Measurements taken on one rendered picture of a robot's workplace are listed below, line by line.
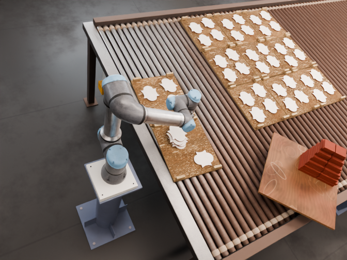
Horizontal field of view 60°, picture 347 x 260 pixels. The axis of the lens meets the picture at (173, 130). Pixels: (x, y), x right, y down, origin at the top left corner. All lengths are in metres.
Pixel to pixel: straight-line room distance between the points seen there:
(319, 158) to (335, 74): 1.38
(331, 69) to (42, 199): 2.89
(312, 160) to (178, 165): 0.84
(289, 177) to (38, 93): 2.47
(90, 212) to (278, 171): 1.54
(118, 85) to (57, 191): 1.60
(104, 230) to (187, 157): 1.06
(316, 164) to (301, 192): 0.20
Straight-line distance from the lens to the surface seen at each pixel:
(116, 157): 1.63
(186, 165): 1.92
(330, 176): 2.17
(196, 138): 2.04
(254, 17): 3.31
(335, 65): 3.40
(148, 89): 2.19
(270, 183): 1.98
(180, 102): 1.62
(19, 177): 2.88
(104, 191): 1.79
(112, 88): 1.36
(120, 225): 2.67
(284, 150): 2.17
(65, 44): 3.83
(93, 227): 2.66
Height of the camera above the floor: 2.58
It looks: 54 degrees down
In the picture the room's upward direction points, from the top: 24 degrees clockwise
